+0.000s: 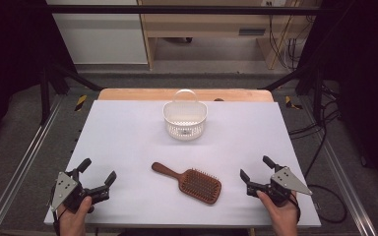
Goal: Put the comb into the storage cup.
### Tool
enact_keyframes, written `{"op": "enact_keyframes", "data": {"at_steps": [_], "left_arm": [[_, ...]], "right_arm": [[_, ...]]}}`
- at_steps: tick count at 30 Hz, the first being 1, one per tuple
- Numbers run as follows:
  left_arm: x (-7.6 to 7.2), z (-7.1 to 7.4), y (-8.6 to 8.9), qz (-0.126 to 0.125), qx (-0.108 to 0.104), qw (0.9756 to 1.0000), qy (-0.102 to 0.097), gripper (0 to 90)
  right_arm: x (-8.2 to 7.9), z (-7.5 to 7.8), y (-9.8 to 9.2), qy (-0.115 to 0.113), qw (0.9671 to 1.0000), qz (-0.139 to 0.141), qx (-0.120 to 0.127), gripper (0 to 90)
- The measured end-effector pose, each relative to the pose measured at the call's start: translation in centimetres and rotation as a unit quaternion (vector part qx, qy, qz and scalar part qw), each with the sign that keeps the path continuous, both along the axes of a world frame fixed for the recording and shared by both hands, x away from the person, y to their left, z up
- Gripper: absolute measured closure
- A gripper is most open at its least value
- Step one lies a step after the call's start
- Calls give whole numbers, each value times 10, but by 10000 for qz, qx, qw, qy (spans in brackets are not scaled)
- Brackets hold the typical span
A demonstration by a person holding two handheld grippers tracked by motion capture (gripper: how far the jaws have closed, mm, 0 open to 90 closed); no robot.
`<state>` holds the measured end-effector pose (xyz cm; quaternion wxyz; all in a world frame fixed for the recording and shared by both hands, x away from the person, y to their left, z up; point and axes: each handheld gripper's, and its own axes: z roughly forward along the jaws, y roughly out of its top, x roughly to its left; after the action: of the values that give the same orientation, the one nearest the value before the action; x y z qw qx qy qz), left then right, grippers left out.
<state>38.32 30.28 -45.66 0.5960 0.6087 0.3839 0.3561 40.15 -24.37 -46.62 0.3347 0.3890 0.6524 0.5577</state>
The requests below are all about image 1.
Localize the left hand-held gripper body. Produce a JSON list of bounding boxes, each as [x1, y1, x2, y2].
[[49, 168, 111, 214]]

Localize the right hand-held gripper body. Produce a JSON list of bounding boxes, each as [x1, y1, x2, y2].
[[246, 165, 313, 208]]

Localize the brown wooden hairbrush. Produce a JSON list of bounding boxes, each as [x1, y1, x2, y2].
[[151, 161, 222, 206]]

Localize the white plastic basket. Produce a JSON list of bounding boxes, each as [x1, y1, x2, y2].
[[162, 88, 209, 142]]

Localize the person's left hand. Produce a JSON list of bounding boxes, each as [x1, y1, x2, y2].
[[57, 196, 94, 236]]

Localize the person's right hand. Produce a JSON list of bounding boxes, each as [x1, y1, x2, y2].
[[256, 190, 300, 236]]

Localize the white table cover sheet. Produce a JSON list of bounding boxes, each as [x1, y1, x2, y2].
[[43, 99, 322, 229]]

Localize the yellow black tape mark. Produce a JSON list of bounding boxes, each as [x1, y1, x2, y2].
[[284, 95, 303, 111]]

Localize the black metal stand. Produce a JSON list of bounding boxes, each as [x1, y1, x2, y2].
[[259, 62, 327, 126], [38, 62, 103, 126]]

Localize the dark curtain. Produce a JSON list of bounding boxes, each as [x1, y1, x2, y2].
[[296, 0, 378, 193], [0, 0, 77, 151]]

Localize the white cabinet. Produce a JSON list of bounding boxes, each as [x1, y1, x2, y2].
[[45, 0, 149, 65]]

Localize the light wooden desk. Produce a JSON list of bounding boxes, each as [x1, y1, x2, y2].
[[137, 0, 320, 71]]

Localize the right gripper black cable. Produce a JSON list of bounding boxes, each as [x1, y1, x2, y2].
[[293, 193, 302, 226]]

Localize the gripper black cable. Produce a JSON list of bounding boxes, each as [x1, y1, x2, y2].
[[50, 186, 64, 236], [293, 193, 302, 226]]

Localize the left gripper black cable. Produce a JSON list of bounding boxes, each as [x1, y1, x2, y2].
[[50, 186, 64, 236]]

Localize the aluminium floor rail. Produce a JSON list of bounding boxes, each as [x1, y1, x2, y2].
[[0, 96, 64, 236], [321, 141, 378, 236]]

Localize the black floor cables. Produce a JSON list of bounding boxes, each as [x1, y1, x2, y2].
[[288, 82, 348, 225]]

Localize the hanging desk cables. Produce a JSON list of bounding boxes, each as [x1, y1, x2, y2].
[[267, 13, 311, 72]]

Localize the black horizontal frame bar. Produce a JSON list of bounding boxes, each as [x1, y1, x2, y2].
[[45, 4, 324, 15]]

